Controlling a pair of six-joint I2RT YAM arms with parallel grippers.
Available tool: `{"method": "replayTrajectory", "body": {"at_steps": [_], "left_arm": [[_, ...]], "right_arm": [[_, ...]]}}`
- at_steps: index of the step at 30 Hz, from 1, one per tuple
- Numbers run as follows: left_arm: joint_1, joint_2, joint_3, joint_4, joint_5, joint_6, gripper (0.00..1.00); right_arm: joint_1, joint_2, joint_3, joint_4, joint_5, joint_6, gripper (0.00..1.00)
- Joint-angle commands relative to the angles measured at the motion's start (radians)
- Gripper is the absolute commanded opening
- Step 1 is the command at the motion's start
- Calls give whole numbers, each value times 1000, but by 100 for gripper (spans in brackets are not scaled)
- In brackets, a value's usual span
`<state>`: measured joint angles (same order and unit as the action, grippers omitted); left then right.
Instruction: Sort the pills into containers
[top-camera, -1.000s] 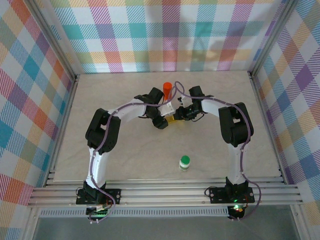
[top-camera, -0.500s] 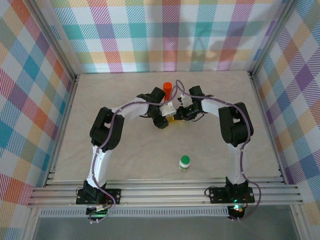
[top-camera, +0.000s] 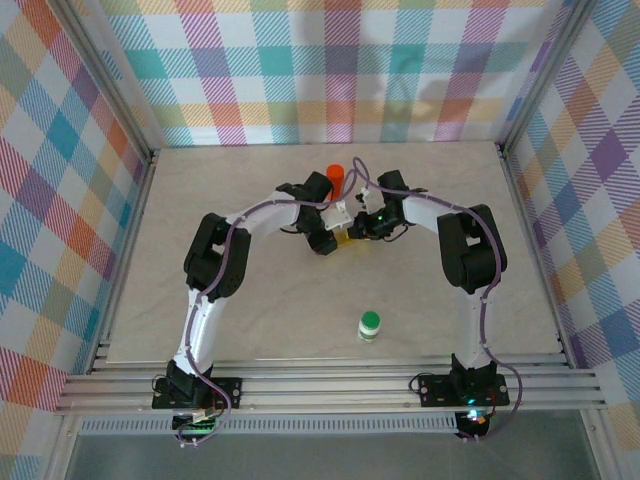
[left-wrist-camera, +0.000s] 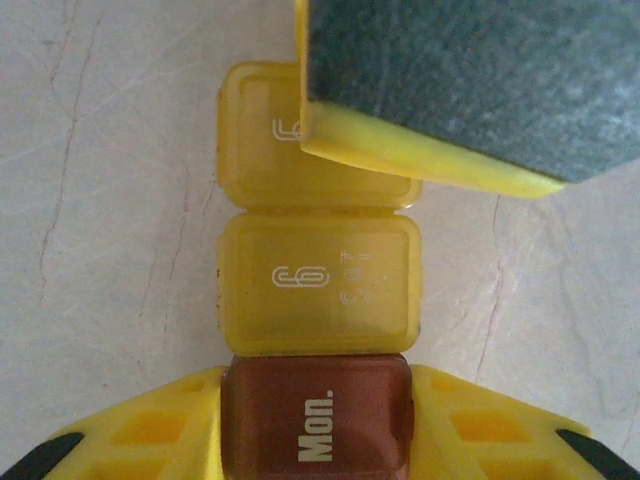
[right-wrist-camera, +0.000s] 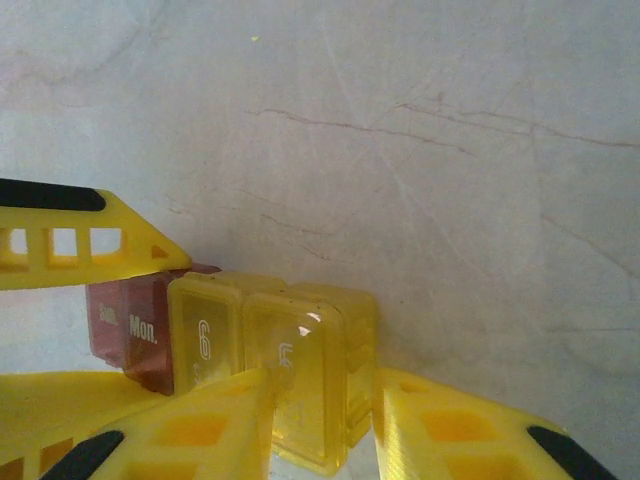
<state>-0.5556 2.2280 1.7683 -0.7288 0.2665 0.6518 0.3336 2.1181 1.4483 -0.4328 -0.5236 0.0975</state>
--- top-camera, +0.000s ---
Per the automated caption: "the orange pill bottle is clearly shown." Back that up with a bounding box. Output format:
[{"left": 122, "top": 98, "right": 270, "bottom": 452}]
[{"left": 325, "top": 163, "right": 347, "bottom": 202}]

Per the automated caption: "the white bottle with green cap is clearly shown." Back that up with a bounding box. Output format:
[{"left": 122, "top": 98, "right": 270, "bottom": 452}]
[{"left": 356, "top": 309, "right": 383, "bottom": 346}]

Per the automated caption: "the black controller board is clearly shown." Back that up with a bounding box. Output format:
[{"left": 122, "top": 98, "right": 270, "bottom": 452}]
[
  {"left": 172, "top": 410, "right": 224, "bottom": 449},
  {"left": 453, "top": 408, "right": 490, "bottom": 441}
]

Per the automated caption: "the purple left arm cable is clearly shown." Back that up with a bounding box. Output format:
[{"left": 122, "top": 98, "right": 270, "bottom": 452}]
[{"left": 177, "top": 169, "right": 354, "bottom": 449}]

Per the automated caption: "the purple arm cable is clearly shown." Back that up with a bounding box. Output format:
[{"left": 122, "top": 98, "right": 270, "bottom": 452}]
[
  {"left": 177, "top": 169, "right": 354, "bottom": 449},
  {"left": 352, "top": 156, "right": 524, "bottom": 444}
]

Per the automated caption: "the aluminium side rail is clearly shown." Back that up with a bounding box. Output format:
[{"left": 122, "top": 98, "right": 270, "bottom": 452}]
[
  {"left": 87, "top": 147, "right": 161, "bottom": 376},
  {"left": 497, "top": 144, "right": 576, "bottom": 371}
]

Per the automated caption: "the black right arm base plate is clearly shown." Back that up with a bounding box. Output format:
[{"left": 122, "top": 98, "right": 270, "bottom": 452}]
[{"left": 418, "top": 372, "right": 511, "bottom": 407}]

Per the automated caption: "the wide aluminium frame rail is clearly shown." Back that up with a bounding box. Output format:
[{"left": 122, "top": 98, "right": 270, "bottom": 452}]
[{"left": 52, "top": 352, "right": 609, "bottom": 415}]

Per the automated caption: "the aluminium frame post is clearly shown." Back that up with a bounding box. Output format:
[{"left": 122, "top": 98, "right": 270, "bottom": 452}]
[
  {"left": 52, "top": 0, "right": 161, "bottom": 161},
  {"left": 492, "top": 0, "right": 601, "bottom": 154}
]

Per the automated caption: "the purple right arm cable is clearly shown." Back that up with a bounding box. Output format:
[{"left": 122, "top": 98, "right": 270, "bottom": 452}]
[{"left": 352, "top": 156, "right": 524, "bottom": 444}]

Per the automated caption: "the grey slotted cable duct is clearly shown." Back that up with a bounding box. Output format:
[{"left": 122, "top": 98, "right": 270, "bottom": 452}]
[{"left": 79, "top": 417, "right": 459, "bottom": 436}]

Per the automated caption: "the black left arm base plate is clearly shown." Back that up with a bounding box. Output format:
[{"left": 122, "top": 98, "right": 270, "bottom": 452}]
[{"left": 151, "top": 375, "right": 244, "bottom": 411}]

